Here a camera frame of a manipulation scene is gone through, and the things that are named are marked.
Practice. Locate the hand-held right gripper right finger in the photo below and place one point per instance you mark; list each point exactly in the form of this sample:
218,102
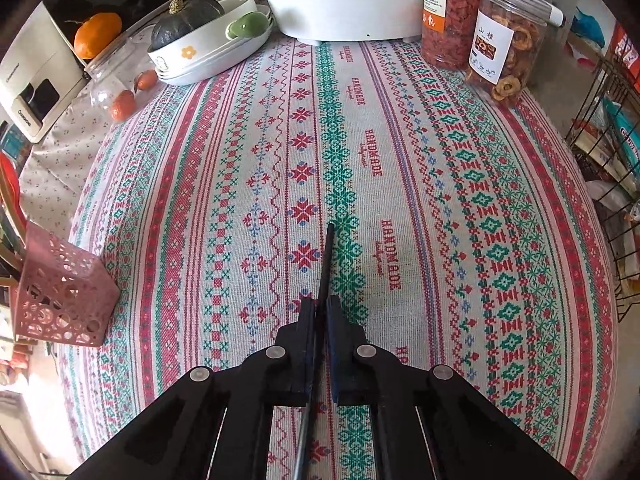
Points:
331,325

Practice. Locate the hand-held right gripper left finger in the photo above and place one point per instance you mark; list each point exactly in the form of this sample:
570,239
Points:
311,325

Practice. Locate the black chopstick with gold band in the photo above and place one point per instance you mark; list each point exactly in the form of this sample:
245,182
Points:
326,270

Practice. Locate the pink perforated utensil holder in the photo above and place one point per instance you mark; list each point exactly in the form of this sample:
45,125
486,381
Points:
65,285

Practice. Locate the patterned red green tablecloth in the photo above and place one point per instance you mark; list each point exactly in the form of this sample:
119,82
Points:
425,210

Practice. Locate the white plate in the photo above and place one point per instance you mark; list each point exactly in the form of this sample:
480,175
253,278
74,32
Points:
220,67

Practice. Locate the small orange fruit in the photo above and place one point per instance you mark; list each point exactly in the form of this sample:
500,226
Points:
147,80
123,106

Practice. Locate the white rice cooker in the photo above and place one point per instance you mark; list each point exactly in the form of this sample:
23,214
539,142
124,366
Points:
350,15

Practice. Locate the clear glass jar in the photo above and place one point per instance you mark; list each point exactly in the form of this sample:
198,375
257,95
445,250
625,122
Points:
110,80

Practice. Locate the jar of red goji berries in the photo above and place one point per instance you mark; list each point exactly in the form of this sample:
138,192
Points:
455,25

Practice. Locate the jar of dried fruit slices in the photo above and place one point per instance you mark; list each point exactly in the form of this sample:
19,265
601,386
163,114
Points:
520,60

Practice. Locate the dark green pumpkin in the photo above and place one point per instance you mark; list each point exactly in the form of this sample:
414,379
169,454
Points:
185,22

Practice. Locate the teal white packet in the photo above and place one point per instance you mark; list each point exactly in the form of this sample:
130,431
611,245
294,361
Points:
625,130

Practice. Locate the large orange fruit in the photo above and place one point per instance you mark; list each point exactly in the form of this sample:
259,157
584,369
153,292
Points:
97,35

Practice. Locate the white countertop appliance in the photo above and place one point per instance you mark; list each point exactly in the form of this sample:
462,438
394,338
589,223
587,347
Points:
30,60

